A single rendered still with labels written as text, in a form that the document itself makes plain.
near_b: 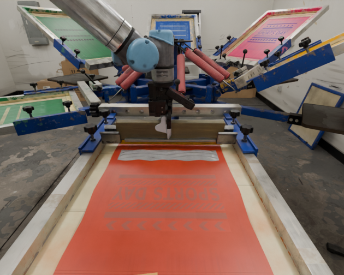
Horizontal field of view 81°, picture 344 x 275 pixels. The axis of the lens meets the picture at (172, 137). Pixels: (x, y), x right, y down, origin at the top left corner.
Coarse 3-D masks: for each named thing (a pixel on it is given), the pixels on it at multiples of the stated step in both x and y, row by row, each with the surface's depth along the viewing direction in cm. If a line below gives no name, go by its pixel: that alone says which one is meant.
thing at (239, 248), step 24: (168, 168) 66; (192, 168) 66; (216, 168) 66; (240, 216) 49; (168, 240) 43; (192, 240) 43; (216, 240) 43; (240, 240) 43; (168, 264) 39; (192, 264) 39; (216, 264) 39; (240, 264) 39; (264, 264) 39
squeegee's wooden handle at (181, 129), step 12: (120, 120) 76; (132, 120) 76; (144, 120) 76; (156, 120) 76; (180, 120) 76; (192, 120) 76; (204, 120) 76; (216, 120) 76; (120, 132) 76; (132, 132) 76; (144, 132) 76; (156, 132) 76; (180, 132) 76; (192, 132) 76; (204, 132) 76; (216, 132) 76
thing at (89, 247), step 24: (120, 144) 81; (144, 144) 81; (168, 144) 81; (120, 168) 66; (144, 168) 66; (96, 192) 56; (96, 216) 49; (72, 240) 43; (96, 240) 43; (120, 240) 43; (144, 240) 43; (72, 264) 39; (96, 264) 39; (120, 264) 39; (144, 264) 39
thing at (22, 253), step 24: (72, 168) 61; (72, 192) 54; (264, 192) 52; (48, 216) 45; (288, 216) 45; (24, 240) 39; (288, 240) 41; (0, 264) 35; (24, 264) 37; (312, 264) 35
